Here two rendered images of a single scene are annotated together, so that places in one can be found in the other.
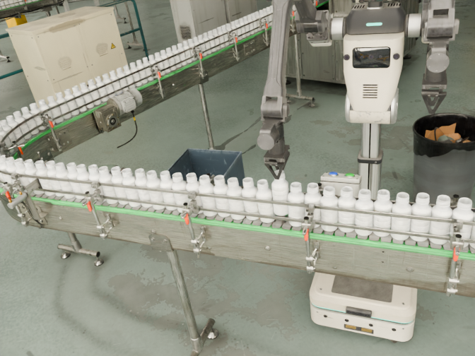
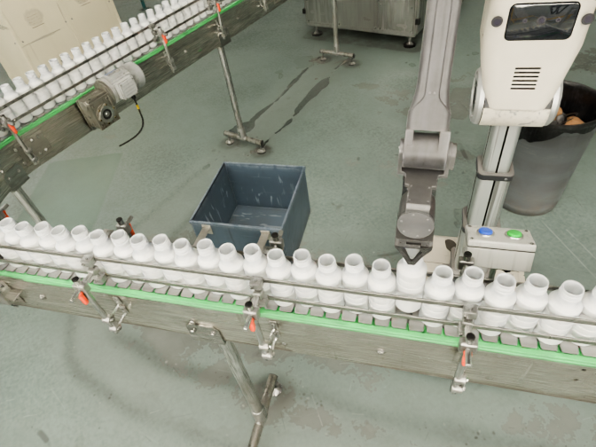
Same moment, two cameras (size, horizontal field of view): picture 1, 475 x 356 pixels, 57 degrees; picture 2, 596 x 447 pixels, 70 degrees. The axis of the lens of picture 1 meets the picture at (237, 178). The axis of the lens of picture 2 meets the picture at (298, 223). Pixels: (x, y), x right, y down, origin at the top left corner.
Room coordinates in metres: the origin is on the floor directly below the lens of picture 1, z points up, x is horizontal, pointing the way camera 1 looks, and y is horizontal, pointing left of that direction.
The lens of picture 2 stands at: (0.78, 0.11, 1.87)
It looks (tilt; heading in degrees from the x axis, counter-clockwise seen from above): 45 degrees down; 355
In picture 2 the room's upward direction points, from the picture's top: 10 degrees counter-clockwise
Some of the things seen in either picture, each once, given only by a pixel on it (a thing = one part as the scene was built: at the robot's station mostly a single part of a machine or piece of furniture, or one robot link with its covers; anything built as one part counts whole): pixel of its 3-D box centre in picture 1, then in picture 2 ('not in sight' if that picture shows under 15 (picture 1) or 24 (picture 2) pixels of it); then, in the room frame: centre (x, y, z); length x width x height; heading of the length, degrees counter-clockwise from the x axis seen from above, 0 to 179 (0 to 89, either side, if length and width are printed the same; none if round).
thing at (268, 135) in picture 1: (271, 125); (421, 187); (1.26, -0.13, 1.40); 0.12 x 0.09 x 0.12; 154
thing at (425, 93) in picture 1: (432, 97); not in sight; (1.20, -0.62, 1.44); 0.07 x 0.07 x 0.09; 65
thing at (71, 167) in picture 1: (76, 180); (57, 247); (1.69, 0.70, 1.08); 0.06 x 0.06 x 0.17
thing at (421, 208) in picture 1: (420, 217); not in sight; (1.09, -0.56, 1.08); 0.06 x 0.06 x 0.17
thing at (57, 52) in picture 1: (76, 66); (51, 20); (5.57, 1.78, 0.59); 1.10 x 0.62 x 1.18; 137
